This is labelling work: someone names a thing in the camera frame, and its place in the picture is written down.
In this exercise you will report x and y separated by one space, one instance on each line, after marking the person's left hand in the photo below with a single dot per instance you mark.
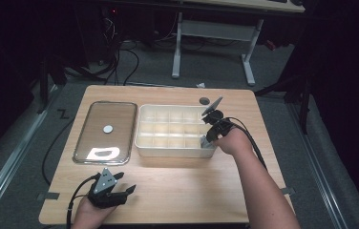
88 216

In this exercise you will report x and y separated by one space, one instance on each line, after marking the black stand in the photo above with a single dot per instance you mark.
44 82
303 95

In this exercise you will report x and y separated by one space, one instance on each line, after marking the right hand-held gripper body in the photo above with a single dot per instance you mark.
217 122

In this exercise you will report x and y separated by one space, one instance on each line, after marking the grey tape piece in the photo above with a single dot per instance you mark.
289 191
48 196

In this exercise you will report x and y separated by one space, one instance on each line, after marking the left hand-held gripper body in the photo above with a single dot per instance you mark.
104 195

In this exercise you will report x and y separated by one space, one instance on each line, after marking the transparent box lid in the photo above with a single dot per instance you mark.
106 133

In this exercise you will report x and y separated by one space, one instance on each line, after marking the white paper scrap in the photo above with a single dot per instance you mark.
200 85

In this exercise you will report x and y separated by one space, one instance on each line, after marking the red object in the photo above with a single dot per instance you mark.
270 45

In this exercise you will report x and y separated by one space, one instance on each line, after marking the white compartment storage box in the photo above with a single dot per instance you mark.
171 130

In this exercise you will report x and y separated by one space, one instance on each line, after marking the white-legged desk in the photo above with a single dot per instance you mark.
214 30

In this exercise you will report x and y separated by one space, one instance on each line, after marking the person's right hand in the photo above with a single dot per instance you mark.
235 141

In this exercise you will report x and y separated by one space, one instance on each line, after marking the metal floor rail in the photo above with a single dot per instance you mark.
9 165
320 171

